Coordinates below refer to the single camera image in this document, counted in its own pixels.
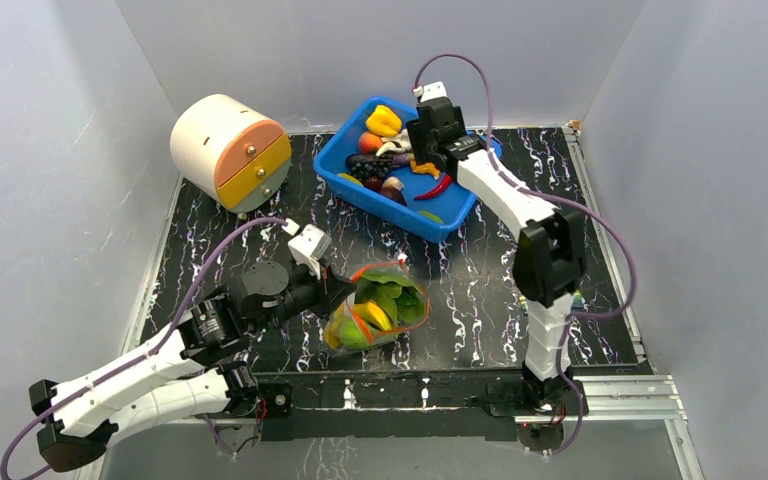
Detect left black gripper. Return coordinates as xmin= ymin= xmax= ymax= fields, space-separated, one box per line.
xmin=251 ymin=258 xmax=357 ymax=337

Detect red toy chili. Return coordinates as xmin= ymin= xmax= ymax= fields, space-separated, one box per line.
xmin=414 ymin=174 xmax=454 ymax=201

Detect light green toy fruit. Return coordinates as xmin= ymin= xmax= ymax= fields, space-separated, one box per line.
xmin=338 ymin=320 xmax=370 ymax=350

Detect dark green toy avocado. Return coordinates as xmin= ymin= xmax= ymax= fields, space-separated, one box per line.
xmin=354 ymin=278 xmax=379 ymax=305

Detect clear orange zip bag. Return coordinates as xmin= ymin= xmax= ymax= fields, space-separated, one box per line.
xmin=323 ymin=254 xmax=431 ymax=355

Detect green toy leaf vegetable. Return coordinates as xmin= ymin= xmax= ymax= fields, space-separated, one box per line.
xmin=355 ymin=263 xmax=429 ymax=329

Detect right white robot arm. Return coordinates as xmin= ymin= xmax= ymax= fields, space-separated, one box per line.
xmin=407 ymin=96 xmax=586 ymax=414

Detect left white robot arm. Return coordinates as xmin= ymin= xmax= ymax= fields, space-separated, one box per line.
xmin=29 ymin=261 xmax=356 ymax=473

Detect orange toy food piece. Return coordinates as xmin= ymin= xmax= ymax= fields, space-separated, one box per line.
xmin=409 ymin=160 xmax=441 ymax=180

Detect yellow toy bell pepper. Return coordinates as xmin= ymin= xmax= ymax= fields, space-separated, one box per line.
xmin=365 ymin=105 xmax=403 ymax=137

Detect toy mushroom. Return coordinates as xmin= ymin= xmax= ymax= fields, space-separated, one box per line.
xmin=380 ymin=176 xmax=404 ymax=193

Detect toy peach left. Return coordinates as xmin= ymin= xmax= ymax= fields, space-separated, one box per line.
xmin=357 ymin=131 xmax=384 ymax=155

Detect blue plastic bin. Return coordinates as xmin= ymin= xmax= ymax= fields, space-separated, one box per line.
xmin=313 ymin=97 xmax=477 ymax=243

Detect dark red toy onion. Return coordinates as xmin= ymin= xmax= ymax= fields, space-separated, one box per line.
xmin=378 ymin=187 xmax=407 ymax=206

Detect dark red toy plum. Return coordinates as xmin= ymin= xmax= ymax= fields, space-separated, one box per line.
xmin=363 ymin=176 xmax=383 ymax=192

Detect green toy lime slice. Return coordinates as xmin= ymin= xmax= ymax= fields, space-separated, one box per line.
xmin=418 ymin=210 xmax=443 ymax=225

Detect dark purple toy grapes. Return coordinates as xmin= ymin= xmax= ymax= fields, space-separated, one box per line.
xmin=345 ymin=153 xmax=396 ymax=183

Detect yellow green toy mango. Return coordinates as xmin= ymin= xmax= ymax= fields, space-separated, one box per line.
xmin=338 ymin=173 xmax=363 ymax=187

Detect round cream drawer cabinet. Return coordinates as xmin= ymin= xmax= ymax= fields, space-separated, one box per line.
xmin=169 ymin=94 xmax=292 ymax=214

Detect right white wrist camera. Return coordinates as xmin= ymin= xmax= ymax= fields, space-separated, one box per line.
xmin=412 ymin=81 xmax=448 ymax=103

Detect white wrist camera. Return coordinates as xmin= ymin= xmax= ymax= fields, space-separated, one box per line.
xmin=288 ymin=224 xmax=332 ymax=280
xmin=412 ymin=81 xmax=448 ymax=103

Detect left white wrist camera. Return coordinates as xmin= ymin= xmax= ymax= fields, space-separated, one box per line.
xmin=288 ymin=224 xmax=332 ymax=280

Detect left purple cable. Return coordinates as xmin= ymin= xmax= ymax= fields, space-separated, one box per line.
xmin=0 ymin=216 xmax=300 ymax=480

